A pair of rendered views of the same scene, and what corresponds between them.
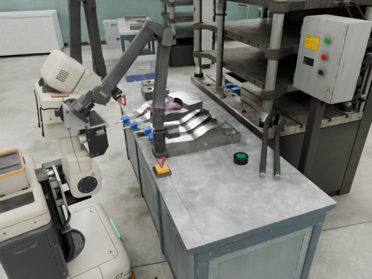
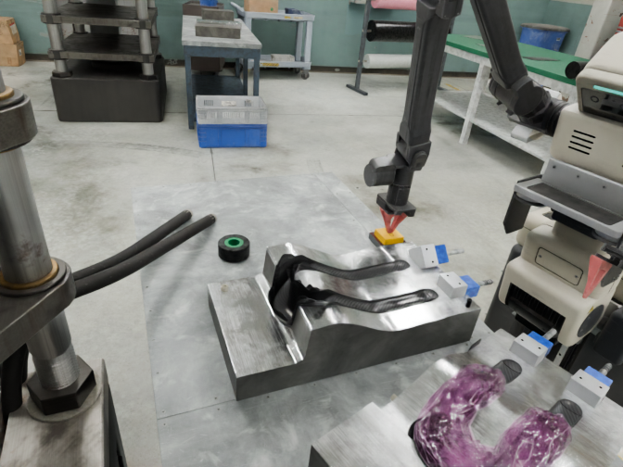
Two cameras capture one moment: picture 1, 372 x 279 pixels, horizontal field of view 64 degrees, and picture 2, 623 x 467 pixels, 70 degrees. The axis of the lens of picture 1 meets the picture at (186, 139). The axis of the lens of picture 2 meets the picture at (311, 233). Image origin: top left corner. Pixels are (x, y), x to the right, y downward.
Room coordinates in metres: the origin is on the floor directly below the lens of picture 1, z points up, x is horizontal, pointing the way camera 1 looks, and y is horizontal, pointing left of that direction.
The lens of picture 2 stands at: (2.29, -0.18, 1.45)
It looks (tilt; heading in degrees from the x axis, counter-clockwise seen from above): 31 degrees down; 175
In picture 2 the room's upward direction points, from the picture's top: 6 degrees clockwise
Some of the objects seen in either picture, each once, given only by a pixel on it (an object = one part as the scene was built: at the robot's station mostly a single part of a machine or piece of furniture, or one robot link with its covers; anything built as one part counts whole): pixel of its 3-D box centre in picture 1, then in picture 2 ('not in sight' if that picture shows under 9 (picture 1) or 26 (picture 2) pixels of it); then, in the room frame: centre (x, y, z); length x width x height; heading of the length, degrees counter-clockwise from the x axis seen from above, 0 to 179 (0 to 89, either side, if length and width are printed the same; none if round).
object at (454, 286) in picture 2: (145, 130); (468, 285); (1.55, 0.23, 0.89); 0.13 x 0.05 x 0.05; 109
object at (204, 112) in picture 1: (189, 122); (353, 281); (1.58, -0.02, 0.92); 0.35 x 0.16 x 0.09; 110
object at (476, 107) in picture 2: not in sight; (514, 94); (-2.22, 2.13, 0.51); 2.40 x 1.13 x 1.02; 16
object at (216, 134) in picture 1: (192, 130); (341, 298); (1.58, -0.04, 0.87); 0.50 x 0.26 x 0.14; 110
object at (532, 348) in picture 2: (132, 126); (538, 344); (1.68, 0.34, 0.86); 0.13 x 0.05 x 0.05; 127
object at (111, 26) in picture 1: (115, 27); not in sight; (7.99, 1.70, 0.49); 0.60 x 0.42 x 0.33; 98
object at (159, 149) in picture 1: (159, 146); (398, 194); (1.25, 0.13, 0.96); 0.10 x 0.07 x 0.07; 19
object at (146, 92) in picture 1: (155, 92); not in sight; (2.33, 0.25, 0.84); 0.20 x 0.15 x 0.07; 110
